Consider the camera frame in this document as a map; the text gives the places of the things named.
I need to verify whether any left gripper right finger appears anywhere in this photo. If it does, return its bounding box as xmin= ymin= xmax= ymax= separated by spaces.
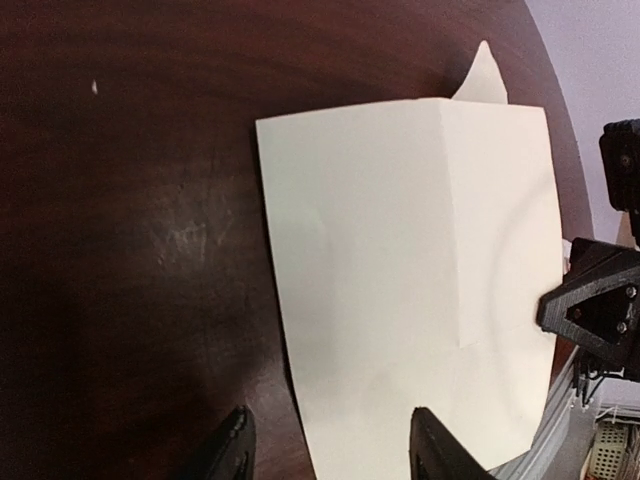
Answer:
xmin=409 ymin=407 xmax=493 ymax=480

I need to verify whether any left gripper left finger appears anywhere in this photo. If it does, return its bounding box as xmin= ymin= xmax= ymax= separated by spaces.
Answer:
xmin=177 ymin=405 xmax=256 ymax=480

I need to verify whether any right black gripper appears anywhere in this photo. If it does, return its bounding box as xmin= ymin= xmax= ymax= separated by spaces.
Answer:
xmin=536 ymin=119 xmax=639 ymax=363

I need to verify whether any white paper sheet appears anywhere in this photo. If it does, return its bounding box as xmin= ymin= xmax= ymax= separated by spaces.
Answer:
xmin=256 ymin=98 xmax=563 ymax=479

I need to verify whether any beige paper envelope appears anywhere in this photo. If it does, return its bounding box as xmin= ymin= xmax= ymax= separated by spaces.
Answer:
xmin=452 ymin=40 xmax=508 ymax=104

